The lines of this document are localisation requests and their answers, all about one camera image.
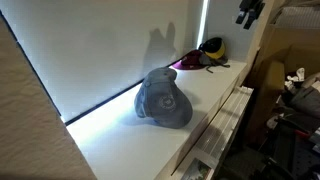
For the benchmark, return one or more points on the grey bag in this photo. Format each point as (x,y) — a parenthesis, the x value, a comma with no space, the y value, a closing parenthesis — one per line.
(306,100)

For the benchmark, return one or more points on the grey-blue baseball cap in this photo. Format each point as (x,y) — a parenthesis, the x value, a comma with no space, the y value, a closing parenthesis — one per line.
(163,100)

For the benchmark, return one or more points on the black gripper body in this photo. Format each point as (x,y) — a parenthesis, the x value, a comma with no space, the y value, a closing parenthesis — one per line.
(252,3)

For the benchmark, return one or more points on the printed picture sheet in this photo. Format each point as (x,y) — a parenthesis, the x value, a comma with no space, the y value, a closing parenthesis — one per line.
(197,170)

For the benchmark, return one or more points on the maroon cap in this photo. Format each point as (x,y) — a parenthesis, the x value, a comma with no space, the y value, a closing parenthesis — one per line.
(191,61)

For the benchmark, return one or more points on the beige cardboard shelf box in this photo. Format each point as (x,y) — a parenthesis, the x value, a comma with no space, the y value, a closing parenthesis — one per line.
(293,40)

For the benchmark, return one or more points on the white crumpled cloth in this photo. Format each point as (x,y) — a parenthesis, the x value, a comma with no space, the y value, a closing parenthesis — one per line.
(296,76)

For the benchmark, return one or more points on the black and yellow cap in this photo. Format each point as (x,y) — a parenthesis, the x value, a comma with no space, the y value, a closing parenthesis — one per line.
(213,46)

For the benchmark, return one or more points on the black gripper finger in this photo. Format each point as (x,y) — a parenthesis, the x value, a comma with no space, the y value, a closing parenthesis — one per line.
(242,16)
(252,18)

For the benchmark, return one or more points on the white radiator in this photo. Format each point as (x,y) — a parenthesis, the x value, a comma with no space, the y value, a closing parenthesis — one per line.
(221,125)

